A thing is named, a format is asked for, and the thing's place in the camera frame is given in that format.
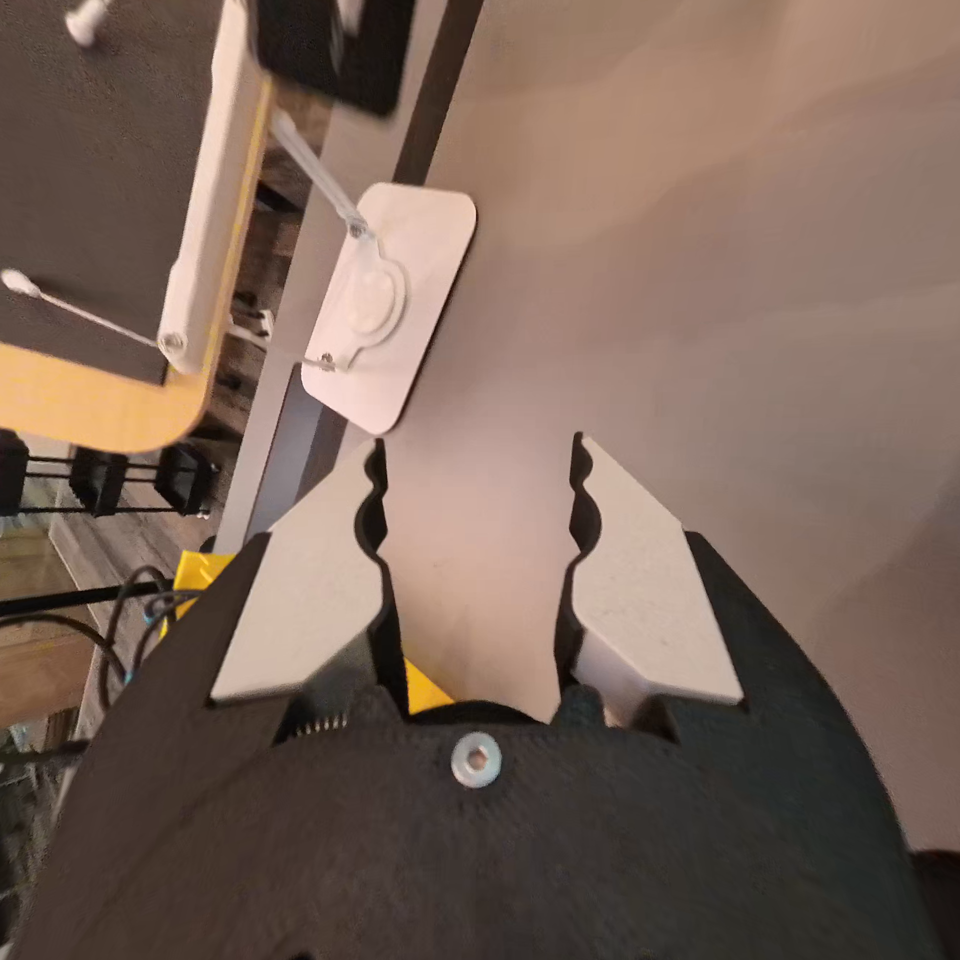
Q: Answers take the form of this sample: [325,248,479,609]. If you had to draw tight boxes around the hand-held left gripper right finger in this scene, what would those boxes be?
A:
[555,431,745,726]

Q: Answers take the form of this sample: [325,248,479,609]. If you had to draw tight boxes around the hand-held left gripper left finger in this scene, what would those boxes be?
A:
[210,437,396,706]

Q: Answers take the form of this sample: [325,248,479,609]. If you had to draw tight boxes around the white stand with wooden board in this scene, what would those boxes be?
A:
[0,0,479,455]

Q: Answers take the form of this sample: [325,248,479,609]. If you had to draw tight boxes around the dark blurred object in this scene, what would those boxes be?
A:
[255,0,417,119]

